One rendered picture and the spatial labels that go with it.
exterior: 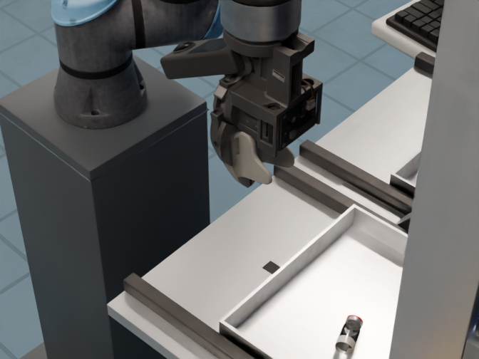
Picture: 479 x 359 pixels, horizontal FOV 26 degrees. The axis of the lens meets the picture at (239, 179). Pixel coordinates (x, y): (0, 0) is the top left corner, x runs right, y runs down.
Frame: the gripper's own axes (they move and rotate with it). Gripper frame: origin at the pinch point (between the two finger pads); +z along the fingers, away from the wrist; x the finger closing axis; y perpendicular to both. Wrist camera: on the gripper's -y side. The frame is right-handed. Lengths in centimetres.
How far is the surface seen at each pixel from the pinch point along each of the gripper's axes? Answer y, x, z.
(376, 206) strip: 1.9, 24.6, 21.4
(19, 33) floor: -176, 93, 109
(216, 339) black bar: 2.3, -7.2, 19.7
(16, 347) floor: -80, 14, 109
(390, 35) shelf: -26, 69, 30
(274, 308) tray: 3.3, 2.1, 21.5
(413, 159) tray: 1.9, 32.8, 18.5
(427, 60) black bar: -10, 55, 20
